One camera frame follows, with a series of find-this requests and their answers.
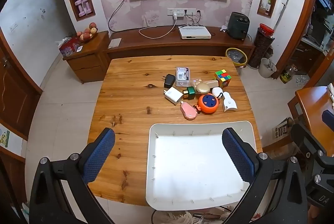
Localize black television cable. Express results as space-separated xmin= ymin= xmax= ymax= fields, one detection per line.
xmin=108 ymin=0 xmax=129 ymax=32

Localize yellow oil bottle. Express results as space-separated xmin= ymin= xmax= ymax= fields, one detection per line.
xmin=280 ymin=65 xmax=298 ymax=84

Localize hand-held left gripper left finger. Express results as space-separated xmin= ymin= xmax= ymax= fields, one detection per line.
xmin=29 ymin=127 xmax=116 ymax=224

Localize red tissue box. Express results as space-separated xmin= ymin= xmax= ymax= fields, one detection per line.
xmin=56 ymin=36 xmax=82 ymax=57

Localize kitchen shelf with appliances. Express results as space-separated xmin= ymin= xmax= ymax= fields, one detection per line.
xmin=304 ymin=0 xmax=334 ymax=52

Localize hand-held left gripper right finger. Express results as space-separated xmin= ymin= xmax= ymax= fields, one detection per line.
xmin=222 ymin=127 xmax=310 ymax=224

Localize green bottle with gold cap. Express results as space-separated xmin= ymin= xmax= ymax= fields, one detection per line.
xmin=182 ymin=86 xmax=196 ymax=100

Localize white charger with cable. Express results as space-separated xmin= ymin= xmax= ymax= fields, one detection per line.
xmin=138 ymin=12 xmax=180 ymax=39

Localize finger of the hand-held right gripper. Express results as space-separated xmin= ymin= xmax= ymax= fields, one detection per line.
xmin=290 ymin=123 xmax=328 ymax=162
xmin=321 ymin=109 xmax=334 ymax=131

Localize white papers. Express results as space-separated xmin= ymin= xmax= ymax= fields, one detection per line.
xmin=326 ymin=83 xmax=334 ymax=103

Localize white plastic tray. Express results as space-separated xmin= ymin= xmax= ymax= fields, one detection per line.
xmin=145 ymin=121 xmax=257 ymax=212

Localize wall poster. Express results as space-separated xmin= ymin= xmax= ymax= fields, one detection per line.
xmin=0 ymin=127 xmax=11 ymax=148

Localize black charger plug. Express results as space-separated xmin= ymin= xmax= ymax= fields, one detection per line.
xmin=163 ymin=74 xmax=176 ymax=89

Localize dark green air fryer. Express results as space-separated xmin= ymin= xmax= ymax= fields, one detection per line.
xmin=227 ymin=11 xmax=251 ymax=40

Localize clear plastic box with label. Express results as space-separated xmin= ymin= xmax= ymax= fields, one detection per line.
xmin=175 ymin=67 xmax=192 ymax=87

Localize long wooden television cabinet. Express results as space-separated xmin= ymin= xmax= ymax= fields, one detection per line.
xmin=103 ymin=25 xmax=256 ymax=62

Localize long wooden stick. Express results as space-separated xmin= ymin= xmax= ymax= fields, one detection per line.
xmin=273 ymin=0 xmax=291 ymax=31

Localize white set-top box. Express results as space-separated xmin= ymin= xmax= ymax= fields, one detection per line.
xmin=178 ymin=25 xmax=212 ymax=40

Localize orange round tape reel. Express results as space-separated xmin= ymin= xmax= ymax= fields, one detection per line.
xmin=193 ymin=93 xmax=222 ymax=115

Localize beige mop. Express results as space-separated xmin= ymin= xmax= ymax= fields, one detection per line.
xmin=157 ymin=210 xmax=230 ymax=224

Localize brown wooden door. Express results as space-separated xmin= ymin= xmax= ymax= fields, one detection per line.
xmin=0 ymin=31 xmax=43 ymax=141

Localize yellow-rimmed trash bin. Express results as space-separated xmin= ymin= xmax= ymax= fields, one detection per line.
xmin=225 ymin=48 xmax=248 ymax=68

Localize black plugs with cables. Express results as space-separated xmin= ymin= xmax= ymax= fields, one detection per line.
xmin=184 ymin=9 xmax=202 ymax=27

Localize printed cardboard box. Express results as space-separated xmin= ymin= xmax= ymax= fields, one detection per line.
xmin=271 ymin=118 xmax=294 ymax=140

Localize gold round compact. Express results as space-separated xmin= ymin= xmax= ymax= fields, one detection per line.
xmin=196 ymin=82 xmax=211 ymax=95

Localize white wall socket strip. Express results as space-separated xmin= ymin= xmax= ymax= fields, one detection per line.
xmin=167 ymin=8 xmax=197 ymax=16

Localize tall dark jar red lid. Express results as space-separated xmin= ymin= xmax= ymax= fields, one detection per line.
xmin=248 ymin=23 xmax=276 ymax=69

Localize pink correction tape dispenser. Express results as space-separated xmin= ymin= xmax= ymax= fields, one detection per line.
xmin=180 ymin=101 xmax=198 ymax=120

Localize white power adapter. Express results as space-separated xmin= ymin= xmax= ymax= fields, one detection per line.
xmin=164 ymin=87 xmax=184 ymax=106

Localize colourful puzzle cube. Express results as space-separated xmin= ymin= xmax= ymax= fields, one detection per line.
xmin=214 ymin=69 xmax=232 ymax=89

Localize white bucket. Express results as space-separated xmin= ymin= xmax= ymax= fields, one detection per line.
xmin=258 ymin=57 xmax=277 ymax=79

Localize wooden side cabinet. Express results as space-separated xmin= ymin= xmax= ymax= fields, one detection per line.
xmin=63 ymin=31 xmax=111 ymax=84

